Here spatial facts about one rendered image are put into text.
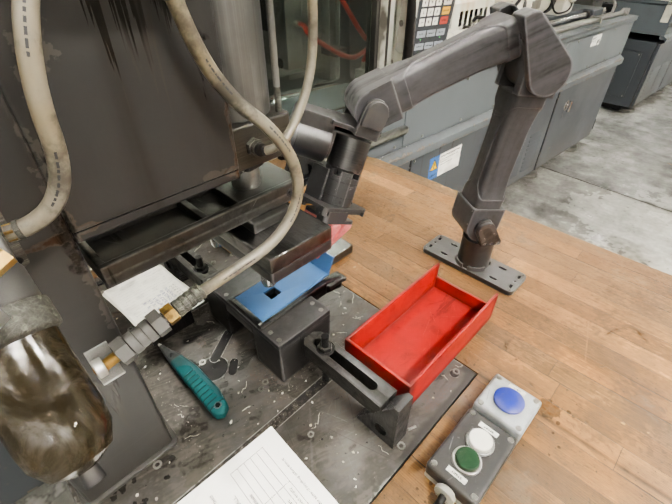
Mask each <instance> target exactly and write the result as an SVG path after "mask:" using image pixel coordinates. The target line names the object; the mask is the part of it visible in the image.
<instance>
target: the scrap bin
mask: <svg viewBox="0 0 672 504"><path fill-rule="evenodd" d="M439 266H440V263H437V264H436V265H434V266H433V267H432V268H431V269H429V270H428V271H427V272H426V273H425V274H423V275H422V276H421V277H420V278H418V279H417V280H416V281H415V282H414V283H412V284H411V285H410V286H409V287H407V288H406V289H405V290H404V291H403V292H401V293H400V294H399V295H398V296H396V297H395V298H394V299H393V300H392V301H390V302H389V303H388V304H387V305H385V306H384V307H383V308H382V309H381V310H379V311H378V312H377V313H376V314H375V315H373V316H372V317H371V318H370V319H368V320H367V321H366V322H365V323H364V324H362V325H361V326H360V327H359V328H357V329H356V330H355V331H354V332H353V333H351V334H350V335H349V336H348V337H346V338H345V350H346V351H347V352H348V353H350V354H351V355H352V356H354V357H355V358H356V359H358V360H359V361H360V362H361V363H363V364H364V365H365V366H367V367H368V368H369V369H370V370H372V371H373V372H374V373H376V374H377V375H378V376H379V377H381V378H382V379H383V380H385V381H386V382H387V383H389V384H390V385H391V386H392V387H394V388H395V389H396V390H397V394H396V395H397V396H398V395H400V394H401V395H402V394H405V393H409V394H411V395H412V396H413V402H412V404H413V403H414V402H415V401H416V400H417V399H418V398H419V397H420V395H421V394H422V393H423V392H424V391H425V390H426V389H427V388H428V387H429V386H430V384H431V383H432V382H433V381H434V380H435V379H436V378H437V377H438V376H439V375H440V373H441V372H442V371H443V370H444V369H445V368H446V367H447V366H448V365H449V364H450V362H451V361H452V360H453V359H454V358H455V357H456V356H457V355H458V354H459V353H460V351H461V350H462V349H463V348H464V347H465V346H466V345H467V344H468V343H469V342H470V340H471V339H472V338H473V337H474V336H475V335H476V334H477V333H478V332H479V331H480V329H481V328H482V327H483V326H484V325H485V324H486V323H487V322H488V321H489V319H490V318H491V315H492V313H493V310H494V307H495V304H496V301H497V298H498V295H499V294H498V293H496V294H495V295H494V296H493V297H492V298H491V299H490V300H489V301H488V302H485V301H483V300H481V299H479V298H477V297H476V296H474V295H472V294H470V293H468V292H466V291H465V290H463V289H461V288H459V287H457V286H455V285H453V284H452V283H450V282H448V281H446V280H444V279H442V278H441V277H439V276H438V271H439ZM396 395H395V396H396Z"/></svg>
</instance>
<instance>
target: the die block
mask: <svg viewBox="0 0 672 504"><path fill-rule="evenodd" d="M207 299H208V303H209V306H210V310H211V314H212V316H213V317H215V318H216V319H217V320H218V321H219V322H220V323H221V324H222V325H223V326H224V327H225V328H226V329H227V330H228V331H229V332H230V333H232V334H234V333H236V332H237V331H239V330H240V329H242V328H243V327H246V328H247V329H248V330H249V331H251V332H252V333H253V334H254V339H255V345H256V350H257V355H258V359H259V360H260V361H261V362H262V363H263V364H264V365H266V366H267V367H268V368H269V369H270V370H271V371H272V372H273V373H274V374H275V375H276V376H277V377H278V378H279V379H280V380H281V381H283V382H286V381H287V380H288V379H289V378H291V377H292V376H293V375H294V374H296V373H297V372H298V371H299V370H301V369H302V368H303V367H304V366H305V365H307V364H308V363H309V362H310V360H308V359H307V358H306V357H305V350H304V338H305V337H307V336H308V335H309V334H311V333H312V332H318V331H321V332H323V333H327V334H329V338H330V315H328V316H327V317H326V318H324V319H323V320H322V321H320V322H319V323H318V324H316V325H315V326H314V327H312V328H311V329H310V330H308V331H307V332H306V333H304V334H303V335H302V336H300V337H299V338H298V339H296V340H295V341H294V342H292V343H291V344H290V345H288V346H287V347H285V348H284V349H283V350H281V351H280V352H279V351H278V350H277V349H276V348H275V347H274V346H273V345H272V344H270V343H269V342H268V341H267V340H266V339H265V338H264V337H262V336H261V335H260V334H259V333H258V332H257V331H256V330H255V329H253V328H252V327H251V326H250V325H249V324H248V323H247V322H245V321H244V320H243V319H242V318H241V317H240V316H239V315H238V314H236V313H235V312H234V311H233V310H232V309H231V308H230V307H229V306H227V305H226V304H225V303H224V302H223V301H222V300H221V299H219V298H218V297H217V296H216V295H215V294H214V293H213V292H211V293H210V294H208V295H207Z"/></svg>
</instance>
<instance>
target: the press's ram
mask: <svg viewBox="0 0 672 504"><path fill-rule="evenodd" d="M291 197H292V178H291V174H290V172H288V171H286V170H284V169H282V168H280V167H278V166H276V165H274V164H272V163H270V162H268V161H266V162H264V163H261V164H259V165H256V166H254V167H251V168H249V169H246V170H244V173H243V174H241V176H240V179H236V180H233V181H230V182H228V183H225V184H223V185H220V186H218V187H216V188H213V189H211V190H208V191H206V192H203V193H201V194H198V195H196V196H193V197H191V198H189V199H186V200H184V201H181V202H179V203H176V204H174V205H171V206H169V207H166V208H164V209H162V210H159V211H157V212H154V213H152V214H149V215H147V216H144V217H142V218H139V219H137V220H135V221H132V222H130V223H127V224H125V225H122V226H120V227H117V228H115V229H112V230H110V231H108V232H105V233H103V234H100V235H98V236H95V237H93V238H90V239H88V240H85V241H83V242H81V243H77V245H78V247H79V249H80V251H81V253H82V255H83V257H84V259H85V261H86V263H87V264H88V265H89V266H90V267H91V269H92V270H93V271H94V272H95V273H96V275H97V276H98V277H99V278H100V279H101V280H102V282H103V283H104V284H105V285H106V286H107V287H108V288H109V289H110V288H113V287H115V286H117V285H119V284H121V283H123V282H125V281H127V280H129V279H131V278H133V277H135V276H137V275H139V274H141V273H143V272H145V271H147V270H149V269H152V268H154V267H156V266H158V265H160V264H162V263H164V262H166V261H168V260H170V259H172V258H174V257H176V256H178V255H180V254H182V253H184V252H186V251H188V250H191V249H193V248H195V247H197V246H199V245H201V244H203V243H205V242H207V241H209V240H210V243H211V245H212V246H213V247H214V248H219V247H224V248H225V249H226V250H228V251H229V252H230V253H232V254H233V255H234V256H236V257H237V258H238V259H241V258H243V257H244V256H246V255H247V254H248V253H250V252H251V251H253V250H254V249H256V248H257V247H258V246H259V245H261V244H262V243H263V242H264V241H265V240H266V239H268V238H269V237H270V236H271V235H272V233H273V232H274V231H275V230H276V229H277V227H278V226H279V224H280V223H281V221H282V220H283V218H284V216H285V214H286V212H287V210H288V208H289V205H290V203H288V202H289V201H291ZM331 248H332V227H331V226H330V225H328V224H326V223H324V222H322V221H321V220H319V219H317V218H315V217H314V216H312V215H310V214H308V213H306V212H305V211H303V210H301V209H300V210H299V212H298V215H297V217H296V219H295V221H294V223H293V225H292V226H291V228H290V229H289V231H288V232H287V234H286V235H285V236H284V238H283V239H282V240H281V241H280V242H279V243H278V245H277V246H275V247H274V248H273V249H272V250H271V251H270V252H269V253H268V254H266V255H265V256H264V257H263V258H261V259H260V260H259V261H257V262H256V263H254V264H253V265H251V266H250V268H252V269H253V270H254V271H256V272H257V273H258V274H260V276H261V282H262V284H263V286H264V287H267V288H271V287H273V286H275V285H276V283H277V282H278V281H280V280H282V279H283V278H285V277H286V276H288V275H290V274H291V273H293V272H294V271H296V270H298V269H299V268H301V267H303V266H304V265H306V264H307V263H309V262H311V261H312V260H314V259H315V258H317V257H319V256H320V255H322V254H323V253H325V252H327V251H328V250H330V249H331Z"/></svg>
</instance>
